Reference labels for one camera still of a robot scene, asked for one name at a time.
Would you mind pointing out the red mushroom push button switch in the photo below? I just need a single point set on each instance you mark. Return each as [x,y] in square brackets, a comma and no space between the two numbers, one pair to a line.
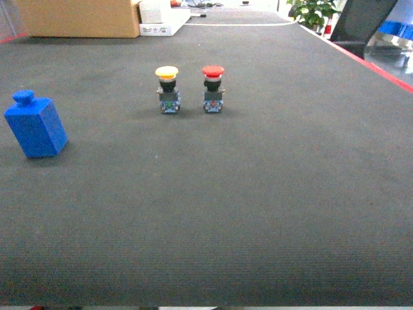
[213,95]

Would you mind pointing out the black office chair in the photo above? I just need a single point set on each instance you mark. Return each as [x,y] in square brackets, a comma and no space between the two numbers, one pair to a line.
[358,22]

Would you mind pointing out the white flat box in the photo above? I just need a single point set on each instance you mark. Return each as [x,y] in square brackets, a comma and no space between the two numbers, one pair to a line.
[171,25]

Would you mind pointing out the red conveyor side rail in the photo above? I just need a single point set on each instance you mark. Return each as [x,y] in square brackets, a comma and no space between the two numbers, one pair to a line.
[369,65]

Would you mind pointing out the blue block part with knob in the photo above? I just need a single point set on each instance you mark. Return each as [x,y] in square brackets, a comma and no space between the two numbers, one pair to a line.
[36,125]

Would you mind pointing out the yellow mushroom push button switch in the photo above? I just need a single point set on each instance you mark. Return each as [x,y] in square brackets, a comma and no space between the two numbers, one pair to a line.
[169,96]

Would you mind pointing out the green potted plant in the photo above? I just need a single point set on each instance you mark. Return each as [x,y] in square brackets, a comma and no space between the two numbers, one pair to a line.
[313,14]

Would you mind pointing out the brown cardboard box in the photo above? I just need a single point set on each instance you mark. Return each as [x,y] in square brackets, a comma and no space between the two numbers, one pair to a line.
[94,19]

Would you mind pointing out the white box on top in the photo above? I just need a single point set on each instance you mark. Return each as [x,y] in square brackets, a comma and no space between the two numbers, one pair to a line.
[154,11]

